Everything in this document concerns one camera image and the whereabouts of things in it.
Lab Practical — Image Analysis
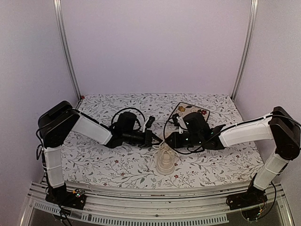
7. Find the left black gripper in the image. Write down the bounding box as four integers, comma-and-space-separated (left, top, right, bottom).
123, 130, 164, 149

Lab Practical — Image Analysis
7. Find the right aluminium frame post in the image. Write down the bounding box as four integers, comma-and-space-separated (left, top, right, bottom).
230, 0, 259, 102

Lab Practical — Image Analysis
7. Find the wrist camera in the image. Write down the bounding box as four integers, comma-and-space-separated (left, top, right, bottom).
143, 116, 155, 132
172, 113, 188, 134

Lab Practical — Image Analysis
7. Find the aluminium front rail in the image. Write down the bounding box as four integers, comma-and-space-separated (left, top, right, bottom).
23, 183, 294, 226

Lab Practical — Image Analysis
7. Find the square floral ceramic plate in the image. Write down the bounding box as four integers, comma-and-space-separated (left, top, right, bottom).
171, 102, 210, 122

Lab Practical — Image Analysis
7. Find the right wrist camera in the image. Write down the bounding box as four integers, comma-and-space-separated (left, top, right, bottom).
172, 113, 188, 134

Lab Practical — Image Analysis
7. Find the floral patterned table mat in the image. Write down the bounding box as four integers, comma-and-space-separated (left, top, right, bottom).
44, 93, 269, 190

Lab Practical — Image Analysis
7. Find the white shoelace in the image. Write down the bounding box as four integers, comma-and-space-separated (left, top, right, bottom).
148, 141, 175, 170

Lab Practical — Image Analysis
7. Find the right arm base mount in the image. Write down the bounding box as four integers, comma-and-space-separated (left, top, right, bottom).
226, 186, 268, 210

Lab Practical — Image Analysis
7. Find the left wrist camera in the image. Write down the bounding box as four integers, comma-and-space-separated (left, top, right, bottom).
143, 116, 155, 132

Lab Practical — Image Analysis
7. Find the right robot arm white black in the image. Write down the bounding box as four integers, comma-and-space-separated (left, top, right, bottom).
163, 106, 301, 205

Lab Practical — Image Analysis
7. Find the cream lace sneaker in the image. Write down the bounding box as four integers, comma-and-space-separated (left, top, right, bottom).
156, 146, 175, 176

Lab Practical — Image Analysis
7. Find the aluminium frame post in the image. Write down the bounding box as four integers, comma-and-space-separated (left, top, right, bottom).
230, 0, 259, 102
53, 0, 82, 101

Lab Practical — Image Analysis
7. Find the left aluminium frame post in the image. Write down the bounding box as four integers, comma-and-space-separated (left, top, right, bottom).
53, 0, 82, 101

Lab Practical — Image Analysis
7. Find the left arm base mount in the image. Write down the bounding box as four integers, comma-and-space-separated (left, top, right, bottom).
45, 185, 87, 210

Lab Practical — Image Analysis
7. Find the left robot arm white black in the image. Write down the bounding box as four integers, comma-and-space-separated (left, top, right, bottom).
36, 101, 162, 204

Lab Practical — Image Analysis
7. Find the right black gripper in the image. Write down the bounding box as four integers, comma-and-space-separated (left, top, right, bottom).
165, 132, 202, 149

